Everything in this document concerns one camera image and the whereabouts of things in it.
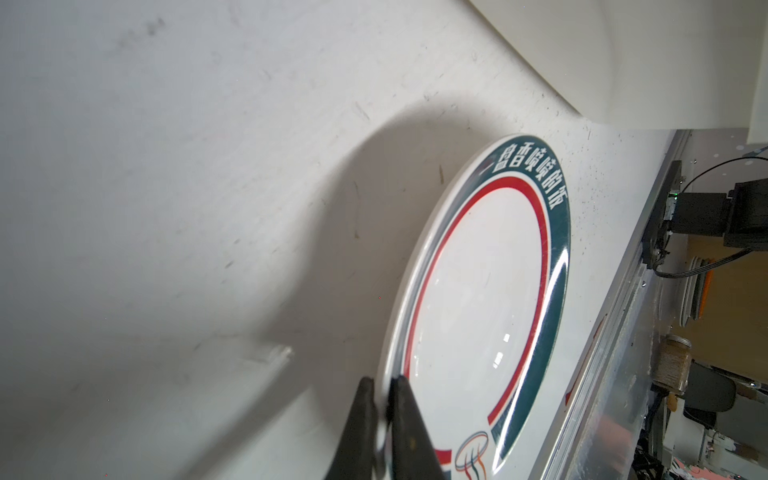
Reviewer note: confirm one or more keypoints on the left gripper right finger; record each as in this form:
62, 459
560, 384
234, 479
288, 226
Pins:
412, 453

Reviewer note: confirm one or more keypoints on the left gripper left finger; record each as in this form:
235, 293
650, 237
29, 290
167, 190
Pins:
354, 456

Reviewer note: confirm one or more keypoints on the green rim plate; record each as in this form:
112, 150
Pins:
476, 317

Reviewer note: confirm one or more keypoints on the white plastic bin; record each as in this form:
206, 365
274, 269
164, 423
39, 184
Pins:
647, 64

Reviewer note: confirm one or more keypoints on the aluminium rail base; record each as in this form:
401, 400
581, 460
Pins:
595, 431

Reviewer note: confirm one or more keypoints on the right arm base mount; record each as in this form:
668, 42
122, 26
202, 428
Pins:
738, 217

